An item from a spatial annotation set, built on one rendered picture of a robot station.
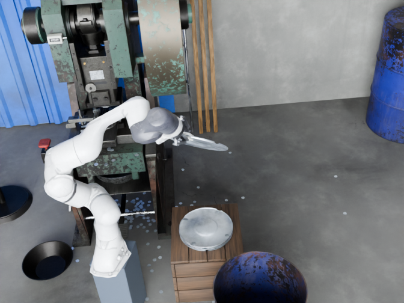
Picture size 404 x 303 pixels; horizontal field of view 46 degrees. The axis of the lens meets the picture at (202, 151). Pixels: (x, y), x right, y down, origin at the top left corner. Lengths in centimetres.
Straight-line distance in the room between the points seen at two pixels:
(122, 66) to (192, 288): 123
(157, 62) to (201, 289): 123
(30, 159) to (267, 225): 195
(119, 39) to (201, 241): 112
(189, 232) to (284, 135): 158
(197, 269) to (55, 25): 142
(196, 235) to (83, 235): 85
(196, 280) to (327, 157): 157
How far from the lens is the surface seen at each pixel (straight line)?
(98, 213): 215
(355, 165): 368
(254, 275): 248
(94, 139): 185
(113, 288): 255
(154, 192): 284
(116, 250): 236
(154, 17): 218
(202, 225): 261
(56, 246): 316
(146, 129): 178
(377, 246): 313
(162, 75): 229
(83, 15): 253
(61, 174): 192
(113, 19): 246
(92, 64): 263
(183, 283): 264
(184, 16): 251
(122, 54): 254
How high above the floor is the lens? 227
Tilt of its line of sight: 37 degrees down
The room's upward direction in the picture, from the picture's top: 4 degrees counter-clockwise
